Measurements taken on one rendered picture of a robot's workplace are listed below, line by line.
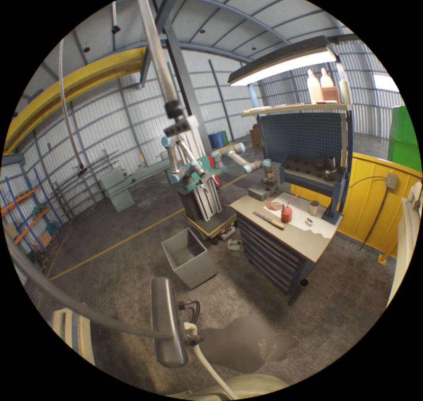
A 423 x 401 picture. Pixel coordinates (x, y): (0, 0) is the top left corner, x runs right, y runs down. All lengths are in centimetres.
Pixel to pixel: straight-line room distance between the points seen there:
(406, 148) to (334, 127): 232
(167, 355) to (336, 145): 125
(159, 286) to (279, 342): 141
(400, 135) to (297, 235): 261
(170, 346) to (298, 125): 132
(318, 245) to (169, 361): 90
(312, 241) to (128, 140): 893
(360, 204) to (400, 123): 172
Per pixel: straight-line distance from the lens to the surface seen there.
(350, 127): 101
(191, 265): 155
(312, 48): 85
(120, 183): 532
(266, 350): 170
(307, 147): 115
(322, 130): 107
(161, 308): 49
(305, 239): 98
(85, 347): 180
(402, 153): 318
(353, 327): 198
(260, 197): 127
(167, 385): 203
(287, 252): 102
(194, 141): 194
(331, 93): 87
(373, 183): 184
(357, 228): 217
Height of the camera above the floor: 169
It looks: 26 degrees down
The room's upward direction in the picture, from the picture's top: 17 degrees counter-clockwise
